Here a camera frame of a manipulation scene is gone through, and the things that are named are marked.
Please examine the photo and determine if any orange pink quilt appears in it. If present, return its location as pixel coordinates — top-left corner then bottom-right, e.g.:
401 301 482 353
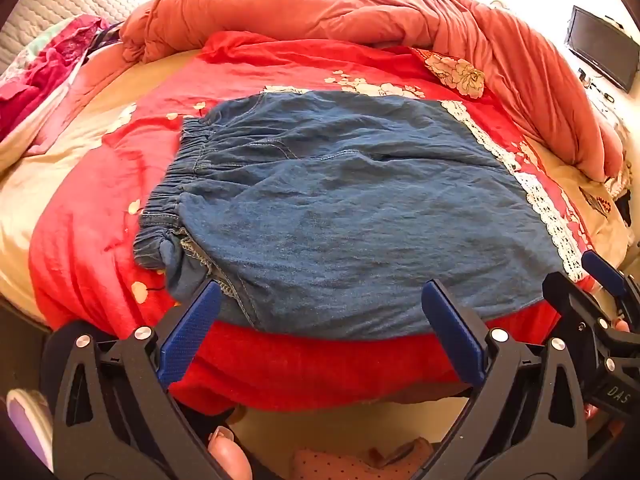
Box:
120 0 626 183

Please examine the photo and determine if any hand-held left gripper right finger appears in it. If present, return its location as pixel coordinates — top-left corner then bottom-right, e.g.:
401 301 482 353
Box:
421 280 593 480

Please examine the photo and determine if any magenta clothes pile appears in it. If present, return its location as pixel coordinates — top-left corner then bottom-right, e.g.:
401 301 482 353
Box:
0 14 121 141

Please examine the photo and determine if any pink dotted cloth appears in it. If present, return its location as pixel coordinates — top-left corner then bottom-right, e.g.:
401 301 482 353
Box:
292 437 436 480

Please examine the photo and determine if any dark bed frame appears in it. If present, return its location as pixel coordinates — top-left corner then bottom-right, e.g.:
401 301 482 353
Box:
0 295 56 391

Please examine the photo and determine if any black flat monitor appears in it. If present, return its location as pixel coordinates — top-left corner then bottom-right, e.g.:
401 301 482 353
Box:
565 5 640 93

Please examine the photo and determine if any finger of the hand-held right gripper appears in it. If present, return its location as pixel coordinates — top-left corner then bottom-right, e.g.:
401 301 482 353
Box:
581 250 640 311
542 271 617 356

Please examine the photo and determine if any person's left hand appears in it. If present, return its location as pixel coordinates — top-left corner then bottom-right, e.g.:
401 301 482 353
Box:
207 426 253 480

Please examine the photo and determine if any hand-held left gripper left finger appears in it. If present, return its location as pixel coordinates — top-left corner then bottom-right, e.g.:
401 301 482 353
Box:
42 280 236 480

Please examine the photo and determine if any red floral blanket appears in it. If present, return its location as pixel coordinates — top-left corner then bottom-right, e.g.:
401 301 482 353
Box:
27 30 601 416

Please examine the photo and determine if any blue denim pants lace trim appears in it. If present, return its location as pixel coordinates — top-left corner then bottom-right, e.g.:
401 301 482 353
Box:
134 91 593 342

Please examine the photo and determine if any person's right hand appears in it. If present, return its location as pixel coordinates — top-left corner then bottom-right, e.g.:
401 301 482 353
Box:
582 402 626 443

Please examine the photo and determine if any light pink cloth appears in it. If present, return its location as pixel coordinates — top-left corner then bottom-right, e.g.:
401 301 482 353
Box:
25 42 146 156

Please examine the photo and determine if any white purple slipper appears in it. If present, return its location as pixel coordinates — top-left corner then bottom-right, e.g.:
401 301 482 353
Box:
5 387 53 471

